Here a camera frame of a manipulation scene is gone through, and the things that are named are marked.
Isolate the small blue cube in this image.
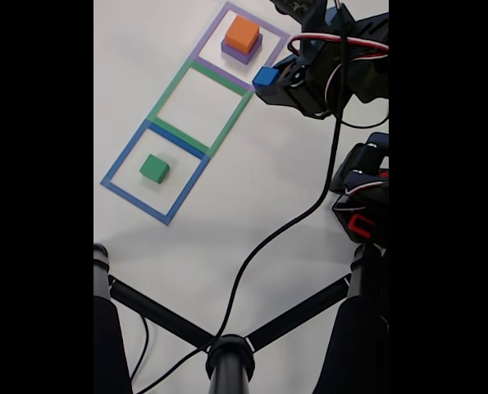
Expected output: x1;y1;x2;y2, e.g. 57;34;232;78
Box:
252;66;280;89

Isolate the orange cube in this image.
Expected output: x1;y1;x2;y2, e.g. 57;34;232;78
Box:
225;15;261;54

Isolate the flat purple block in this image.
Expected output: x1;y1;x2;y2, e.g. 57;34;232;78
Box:
221;33;264;66

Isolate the green cube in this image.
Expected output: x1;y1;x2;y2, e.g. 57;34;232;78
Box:
139;153;171;185

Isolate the red white servo cable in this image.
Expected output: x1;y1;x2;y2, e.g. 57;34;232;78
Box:
286;33;390;57

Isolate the camera board with blue mount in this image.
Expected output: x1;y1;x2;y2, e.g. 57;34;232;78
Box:
267;0;355;32

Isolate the purple square frame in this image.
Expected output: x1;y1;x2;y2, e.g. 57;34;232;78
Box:
194;1;290;94

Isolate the thick black camera cable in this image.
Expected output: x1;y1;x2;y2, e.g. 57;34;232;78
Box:
135;0;353;394

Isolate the blue square frame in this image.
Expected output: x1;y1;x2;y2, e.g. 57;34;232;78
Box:
100;119;211;226

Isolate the green square frame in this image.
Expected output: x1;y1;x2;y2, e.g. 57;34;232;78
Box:
147;59;255;159

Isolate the black camera tripod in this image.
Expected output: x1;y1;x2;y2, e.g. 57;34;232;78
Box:
93;242;390;394

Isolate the thin black cable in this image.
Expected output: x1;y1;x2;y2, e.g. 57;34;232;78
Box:
129;314;150;383

